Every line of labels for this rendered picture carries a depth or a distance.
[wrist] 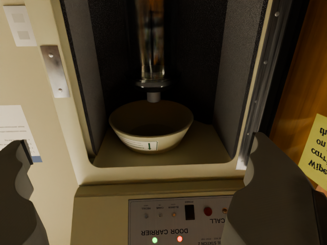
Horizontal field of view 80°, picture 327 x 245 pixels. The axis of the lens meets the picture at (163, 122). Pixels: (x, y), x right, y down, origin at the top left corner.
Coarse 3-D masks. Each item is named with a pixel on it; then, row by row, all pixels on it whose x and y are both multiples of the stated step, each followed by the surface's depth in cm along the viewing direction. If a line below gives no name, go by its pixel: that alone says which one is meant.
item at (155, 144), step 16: (112, 112) 43; (128, 112) 47; (144, 112) 49; (160, 112) 49; (176, 112) 47; (112, 128) 38; (128, 128) 46; (176, 128) 46; (128, 144) 38; (144, 144) 36; (160, 144) 36; (176, 144) 39
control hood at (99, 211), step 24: (96, 192) 35; (120, 192) 35; (144, 192) 35; (168, 192) 35; (192, 192) 35; (216, 192) 35; (96, 216) 34; (120, 216) 34; (72, 240) 33; (96, 240) 33; (120, 240) 33
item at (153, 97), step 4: (136, 88) 37; (140, 88) 36; (144, 88) 35; (148, 88) 35; (152, 88) 35; (156, 88) 35; (160, 88) 35; (164, 88) 36; (168, 88) 37; (148, 92) 39; (152, 92) 36; (156, 92) 38; (160, 92) 39; (148, 96) 39; (152, 96) 39; (156, 96) 39; (160, 96) 40; (148, 100) 39; (152, 100) 39; (156, 100) 39
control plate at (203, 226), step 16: (128, 208) 34; (144, 208) 34; (160, 208) 34; (176, 208) 34; (128, 224) 33; (144, 224) 34; (160, 224) 34; (176, 224) 34; (192, 224) 34; (208, 224) 34; (128, 240) 33; (144, 240) 33; (160, 240) 33; (176, 240) 33; (192, 240) 33; (208, 240) 33
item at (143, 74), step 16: (128, 0) 29; (144, 0) 28; (160, 0) 28; (176, 0) 30; (128, 16) 30; (144, 16) 29; (160, 16) 29; (176, 16) 31; (128, 32) 32; (144, 32) 30; (160, 32) 30; (176, 32) 33; (128, 48) 33; (144, 48) 31; (160, 48) 32; (176, 48) 34; (128, 64) 35; (144, 64) 33; (160, 64) 33; (176, 64) 36; (144, 80) 33; (160, 80) 33
